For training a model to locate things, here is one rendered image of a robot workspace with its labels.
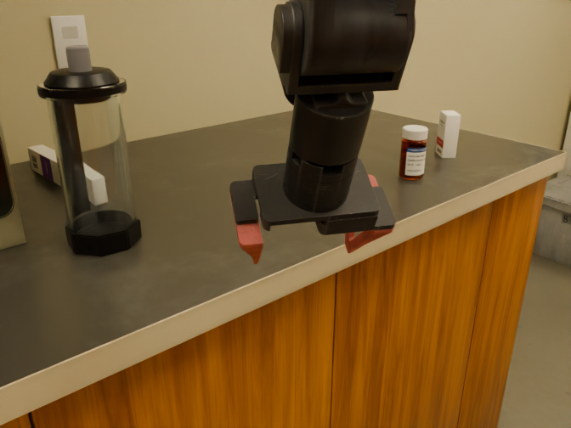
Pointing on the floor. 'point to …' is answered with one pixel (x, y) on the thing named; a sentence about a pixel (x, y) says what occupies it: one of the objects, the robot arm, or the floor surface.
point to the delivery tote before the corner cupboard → (555, 222)
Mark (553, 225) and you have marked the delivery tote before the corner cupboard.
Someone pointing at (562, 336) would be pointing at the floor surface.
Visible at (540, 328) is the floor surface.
